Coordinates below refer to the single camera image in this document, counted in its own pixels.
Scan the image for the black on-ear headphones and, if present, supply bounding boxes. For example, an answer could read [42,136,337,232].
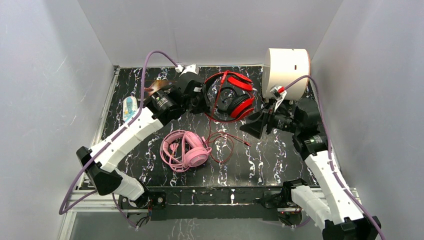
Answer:
[216,86,241,114]

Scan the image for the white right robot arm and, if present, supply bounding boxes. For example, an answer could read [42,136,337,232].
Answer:
[240,98,381,240]

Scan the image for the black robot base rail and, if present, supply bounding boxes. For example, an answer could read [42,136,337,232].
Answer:
[118,186,306,225]

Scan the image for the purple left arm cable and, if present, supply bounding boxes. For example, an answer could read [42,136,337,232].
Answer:
[58,50,180,216]

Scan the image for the pink over-ear headphones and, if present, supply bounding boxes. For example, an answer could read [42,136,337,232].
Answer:
[159,130,212,173]

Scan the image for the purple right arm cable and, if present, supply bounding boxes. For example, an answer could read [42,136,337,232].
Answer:
[281,75,387,240]

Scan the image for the dark paperback book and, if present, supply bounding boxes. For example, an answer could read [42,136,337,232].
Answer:
[143,79,176,98]

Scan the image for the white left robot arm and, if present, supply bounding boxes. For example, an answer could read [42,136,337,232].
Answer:
[76,72,207,208]

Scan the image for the red and black headphones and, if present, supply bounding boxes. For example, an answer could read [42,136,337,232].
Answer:
[204,71,255,123]

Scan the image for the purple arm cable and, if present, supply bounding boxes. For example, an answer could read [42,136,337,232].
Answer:
[281,75,387,240]
[58,50,180,216]

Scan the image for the white and blue small device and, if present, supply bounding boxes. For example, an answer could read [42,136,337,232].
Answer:
[122,96,138,122]

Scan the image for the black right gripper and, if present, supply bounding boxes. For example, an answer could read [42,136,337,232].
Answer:
[239,97,302,139]

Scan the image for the white cylindrical container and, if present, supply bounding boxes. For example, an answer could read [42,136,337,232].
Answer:
[261,48,311,99]

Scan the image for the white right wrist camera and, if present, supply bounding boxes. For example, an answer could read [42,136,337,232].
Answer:
[270,85,287,112]

